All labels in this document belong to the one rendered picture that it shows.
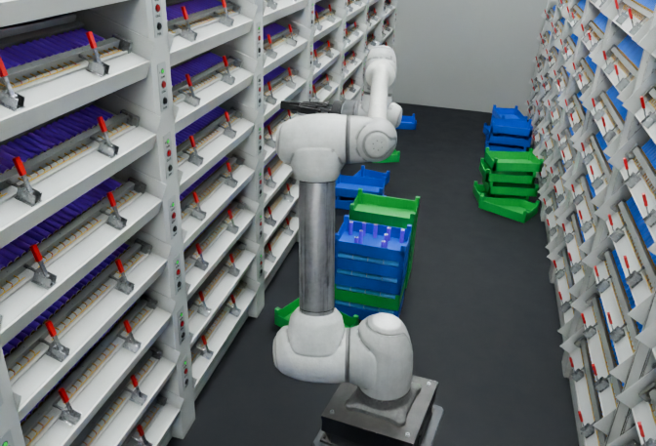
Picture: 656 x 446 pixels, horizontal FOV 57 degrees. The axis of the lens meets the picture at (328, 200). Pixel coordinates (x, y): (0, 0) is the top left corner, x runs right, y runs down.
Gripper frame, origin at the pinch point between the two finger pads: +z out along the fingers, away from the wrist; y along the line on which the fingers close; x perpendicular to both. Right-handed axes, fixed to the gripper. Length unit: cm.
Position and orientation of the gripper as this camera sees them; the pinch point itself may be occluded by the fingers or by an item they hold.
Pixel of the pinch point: (290, 105)
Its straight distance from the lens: 226.2
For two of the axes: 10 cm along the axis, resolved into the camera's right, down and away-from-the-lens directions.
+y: 2.5, -4.0, 8.8
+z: -9.7, -1.4, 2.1
